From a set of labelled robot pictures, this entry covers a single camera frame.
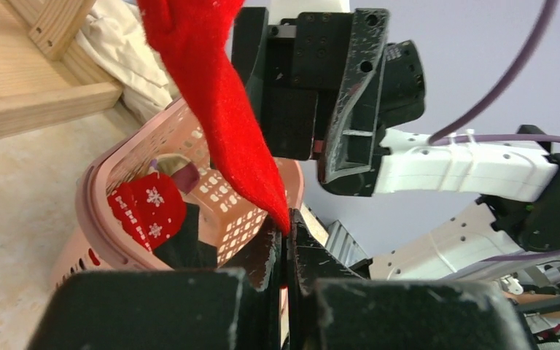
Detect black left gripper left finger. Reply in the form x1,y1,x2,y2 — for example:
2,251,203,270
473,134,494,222
28,218,281,349

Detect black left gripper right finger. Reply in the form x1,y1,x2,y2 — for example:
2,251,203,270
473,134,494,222
287,209,537,349

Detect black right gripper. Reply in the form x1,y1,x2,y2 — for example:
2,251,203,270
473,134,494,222
231,7,426,196

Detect pink plastic laundry basket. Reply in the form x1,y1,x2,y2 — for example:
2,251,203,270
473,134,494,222
50,96,306,291

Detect red patterned sock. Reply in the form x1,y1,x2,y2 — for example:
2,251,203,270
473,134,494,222
107,173,187,252

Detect striped maroon purple sock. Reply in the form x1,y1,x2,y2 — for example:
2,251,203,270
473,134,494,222
147,153,201,194

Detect red plain sock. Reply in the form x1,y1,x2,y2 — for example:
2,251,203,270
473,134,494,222
137,0,291,236

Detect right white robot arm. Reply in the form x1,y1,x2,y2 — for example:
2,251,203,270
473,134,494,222
232,7,560,284

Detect beige crumpled cloth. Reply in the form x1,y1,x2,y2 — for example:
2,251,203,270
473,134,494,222
76,0,181,123

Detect wooden drying rack frame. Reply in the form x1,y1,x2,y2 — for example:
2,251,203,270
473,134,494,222
0,1,139,139

